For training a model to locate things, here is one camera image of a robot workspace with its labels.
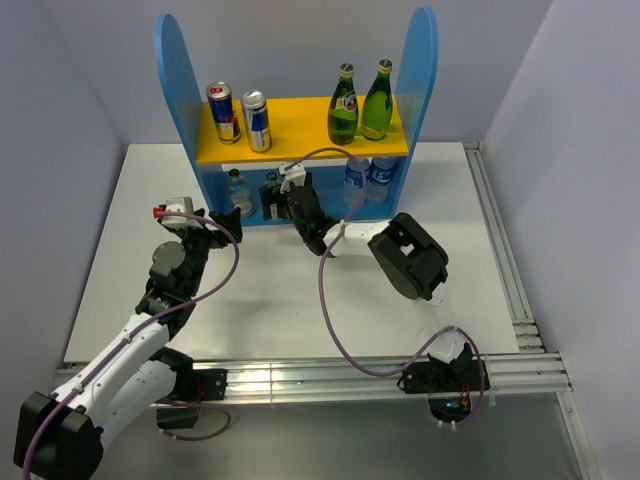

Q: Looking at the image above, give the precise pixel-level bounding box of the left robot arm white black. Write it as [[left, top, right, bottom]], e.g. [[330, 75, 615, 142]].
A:
[[14, 202, 242, 479]]

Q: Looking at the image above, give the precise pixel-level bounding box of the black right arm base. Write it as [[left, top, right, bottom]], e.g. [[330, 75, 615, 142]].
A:
[[396, 357, 491, 426]]

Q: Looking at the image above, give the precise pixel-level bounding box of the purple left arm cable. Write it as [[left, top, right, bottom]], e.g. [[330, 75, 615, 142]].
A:
[[22, 210, 241, 479]]

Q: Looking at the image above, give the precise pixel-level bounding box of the clear Pocari Sweat bottle left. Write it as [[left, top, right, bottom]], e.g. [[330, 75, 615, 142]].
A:
[[344, 157, 370, 206]]

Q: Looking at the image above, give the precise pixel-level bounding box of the aluminium mounting rail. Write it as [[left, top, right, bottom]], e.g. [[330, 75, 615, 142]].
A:
[[194, 353, 573, 405]]

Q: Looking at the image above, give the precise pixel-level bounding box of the silver blue can front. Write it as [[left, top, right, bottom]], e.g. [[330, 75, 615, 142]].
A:
[[241, 90, 271, 153]]

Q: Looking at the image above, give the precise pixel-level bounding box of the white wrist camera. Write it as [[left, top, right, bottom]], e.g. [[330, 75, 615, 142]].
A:
[[152, 197, 202, 230], [278, 162, 307, 193]]

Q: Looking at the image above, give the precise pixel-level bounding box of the clear pocari sweat bottle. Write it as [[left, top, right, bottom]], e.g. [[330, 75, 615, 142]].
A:
[[344, 157, 370, 206], [367, 157, 396, 204]]

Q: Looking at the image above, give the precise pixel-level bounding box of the blue silver Red Bull can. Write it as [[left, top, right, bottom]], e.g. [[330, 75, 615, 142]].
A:
[[206, 81, 240, 144]]

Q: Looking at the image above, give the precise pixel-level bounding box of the green glass bottle yellow label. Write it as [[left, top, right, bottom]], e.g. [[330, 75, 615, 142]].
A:
[[361, 59, 393, 141]]

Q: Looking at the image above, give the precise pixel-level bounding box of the green glass Perrier bottle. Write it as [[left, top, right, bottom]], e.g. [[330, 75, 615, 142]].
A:
[[327, 63, 359, 146]]

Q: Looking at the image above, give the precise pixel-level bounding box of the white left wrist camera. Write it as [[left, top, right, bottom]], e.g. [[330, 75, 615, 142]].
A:
[[152, 197, 202, 230]]

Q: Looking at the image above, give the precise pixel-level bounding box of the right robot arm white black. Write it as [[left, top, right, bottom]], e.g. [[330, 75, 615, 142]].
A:
[[260, 169, 489, 397]]

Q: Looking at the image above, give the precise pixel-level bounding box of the small clear bottle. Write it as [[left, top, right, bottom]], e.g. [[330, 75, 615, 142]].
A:
[[228, 168, 254, 217], [265, 171, 280, 188]]

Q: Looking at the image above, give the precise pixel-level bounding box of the blue and yellow wooden shelf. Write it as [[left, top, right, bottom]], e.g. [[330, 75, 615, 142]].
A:
[[155, 6, 439, 220]]

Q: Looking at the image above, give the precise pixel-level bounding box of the clear Pocari Sweat bottle right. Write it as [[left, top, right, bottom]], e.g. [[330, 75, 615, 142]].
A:
[[367, 157, 396, 204]]

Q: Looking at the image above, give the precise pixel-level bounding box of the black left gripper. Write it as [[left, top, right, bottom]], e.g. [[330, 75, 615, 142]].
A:
[[175, 206, 241, 294]]

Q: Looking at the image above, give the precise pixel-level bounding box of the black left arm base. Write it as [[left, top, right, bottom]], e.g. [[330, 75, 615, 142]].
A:
[[152, 365, 232, 442]]

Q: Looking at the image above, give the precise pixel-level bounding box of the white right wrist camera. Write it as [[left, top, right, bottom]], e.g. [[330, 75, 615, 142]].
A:
[[278, 162, 307, 193]]

